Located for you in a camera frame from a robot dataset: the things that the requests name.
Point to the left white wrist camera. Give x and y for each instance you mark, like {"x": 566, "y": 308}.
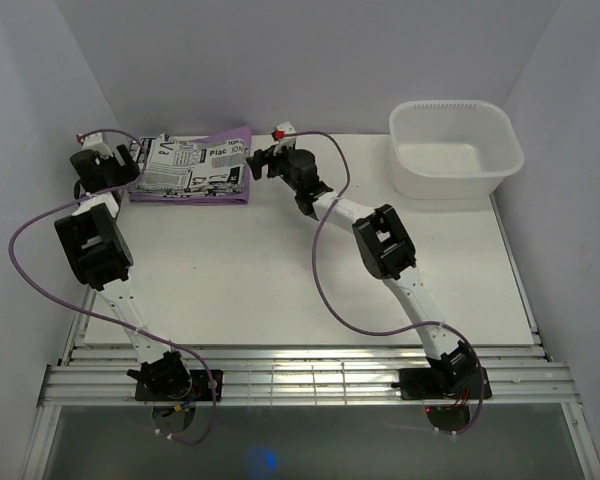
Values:
{"x": 96, "y": 142}

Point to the white plastic basket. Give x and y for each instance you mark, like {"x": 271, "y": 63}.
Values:
{"x": 451, "y": 149}

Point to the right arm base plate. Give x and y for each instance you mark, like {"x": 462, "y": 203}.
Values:
{"x": 427, "y": 383}

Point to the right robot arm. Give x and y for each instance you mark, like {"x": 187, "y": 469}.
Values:
{"x": 389, "y": 255}

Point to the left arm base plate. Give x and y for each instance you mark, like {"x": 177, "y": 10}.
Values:
{"x": 200, "y": 389}

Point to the newspaper print trousers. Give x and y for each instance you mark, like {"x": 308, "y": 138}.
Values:
{"x": 192, "y": 165}

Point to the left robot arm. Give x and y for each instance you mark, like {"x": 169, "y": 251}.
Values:
{"x": 101, "y": 259}

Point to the aluminium rail frame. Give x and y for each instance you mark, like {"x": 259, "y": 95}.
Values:
{"x": 314, "y": 414}

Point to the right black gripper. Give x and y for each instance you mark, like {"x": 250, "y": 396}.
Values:
{"x": 264, "y": 157}

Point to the folded purple trousers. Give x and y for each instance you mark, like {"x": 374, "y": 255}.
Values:
{"x": 240, "y": 165}

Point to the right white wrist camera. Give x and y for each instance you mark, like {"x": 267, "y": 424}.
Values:
{"x": 284, "y": 136}

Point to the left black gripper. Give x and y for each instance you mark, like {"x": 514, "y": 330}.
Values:
{"x": 127, "y": 173}

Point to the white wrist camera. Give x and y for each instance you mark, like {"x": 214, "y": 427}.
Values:
{"x": 96, "y": 142}
{"x": 284, "y": 136}

